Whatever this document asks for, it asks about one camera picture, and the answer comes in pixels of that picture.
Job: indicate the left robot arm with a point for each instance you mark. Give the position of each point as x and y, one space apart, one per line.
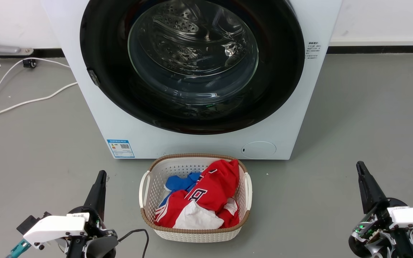
99 248

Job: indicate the blue garment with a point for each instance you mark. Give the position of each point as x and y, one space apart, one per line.
179 182

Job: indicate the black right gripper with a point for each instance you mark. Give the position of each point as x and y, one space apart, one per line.
375 222

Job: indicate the white plastic laundry basket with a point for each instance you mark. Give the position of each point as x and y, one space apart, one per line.
156 179

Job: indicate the white front-load washing machine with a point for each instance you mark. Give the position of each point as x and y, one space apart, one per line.
199 145

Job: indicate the round white filter cover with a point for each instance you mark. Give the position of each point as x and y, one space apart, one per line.
259 150

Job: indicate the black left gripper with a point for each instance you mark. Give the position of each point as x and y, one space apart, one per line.
95 225

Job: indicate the black round glass washer door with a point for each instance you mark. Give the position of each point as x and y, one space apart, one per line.
274 89

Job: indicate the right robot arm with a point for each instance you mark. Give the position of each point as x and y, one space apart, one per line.
389 247

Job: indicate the red sports jersey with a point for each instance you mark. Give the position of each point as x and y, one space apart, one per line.
217 186

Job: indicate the blue energy label sticker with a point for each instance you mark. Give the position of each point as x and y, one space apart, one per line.
120 148

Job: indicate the white garment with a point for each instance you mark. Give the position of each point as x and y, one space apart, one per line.
197 218

